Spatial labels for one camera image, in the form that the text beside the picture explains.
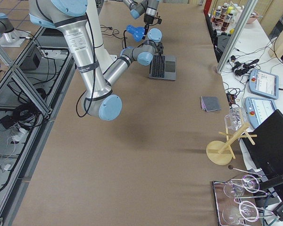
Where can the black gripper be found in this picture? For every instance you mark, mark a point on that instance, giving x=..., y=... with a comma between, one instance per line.
x=147, y=20

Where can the grey laptop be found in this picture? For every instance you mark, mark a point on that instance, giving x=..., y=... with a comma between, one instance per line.
x=163, y=68

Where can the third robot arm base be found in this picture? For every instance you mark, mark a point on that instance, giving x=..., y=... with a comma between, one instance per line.
x=9, y=36

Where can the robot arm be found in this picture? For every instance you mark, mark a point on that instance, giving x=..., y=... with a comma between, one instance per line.
x=148, y=8
x=78, y=20

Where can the blue desk lamp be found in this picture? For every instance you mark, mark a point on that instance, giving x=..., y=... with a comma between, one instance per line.
x=136, y=32

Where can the bottle rack with bottles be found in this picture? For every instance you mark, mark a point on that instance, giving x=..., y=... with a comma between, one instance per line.
x=224, y=15

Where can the folded grey cloth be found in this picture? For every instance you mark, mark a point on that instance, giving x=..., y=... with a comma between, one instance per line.
x=210, y=104

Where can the small black box device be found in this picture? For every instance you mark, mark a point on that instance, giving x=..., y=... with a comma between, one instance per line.
x=231, y=99

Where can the clear glass mug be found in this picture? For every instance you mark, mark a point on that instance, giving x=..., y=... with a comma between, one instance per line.
x=235, y=118

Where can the upper teach pendant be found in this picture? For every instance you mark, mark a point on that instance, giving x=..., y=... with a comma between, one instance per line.
x=264, y=84

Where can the teach pendant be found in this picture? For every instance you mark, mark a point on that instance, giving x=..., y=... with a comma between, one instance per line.
x=264, y=84
x=258, y=109

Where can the lower teach pendant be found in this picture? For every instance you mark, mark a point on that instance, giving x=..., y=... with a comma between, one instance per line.
x=258, y=109

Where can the wooden mug tree stand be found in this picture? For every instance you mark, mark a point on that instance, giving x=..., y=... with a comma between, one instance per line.
x=220, y=152

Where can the black monitor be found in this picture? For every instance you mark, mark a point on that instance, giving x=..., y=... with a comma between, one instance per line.
x=267, y=153

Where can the upper wine glass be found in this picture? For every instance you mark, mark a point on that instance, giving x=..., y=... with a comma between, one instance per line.
x=236, y=187

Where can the wine glass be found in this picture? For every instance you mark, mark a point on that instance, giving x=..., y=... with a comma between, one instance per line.
x=236, y=187
x=241, y=215

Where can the lower wine glass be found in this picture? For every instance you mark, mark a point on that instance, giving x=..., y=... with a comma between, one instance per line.
x=241, y=215

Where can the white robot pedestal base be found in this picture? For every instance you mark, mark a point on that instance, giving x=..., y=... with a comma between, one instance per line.
x=104, y=58

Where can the aluminium frame post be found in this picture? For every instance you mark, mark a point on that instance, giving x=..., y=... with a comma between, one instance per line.
x=237, y=32

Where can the metal wire glass rack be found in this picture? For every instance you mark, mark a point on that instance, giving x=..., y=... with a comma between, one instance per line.
x=222, y=202

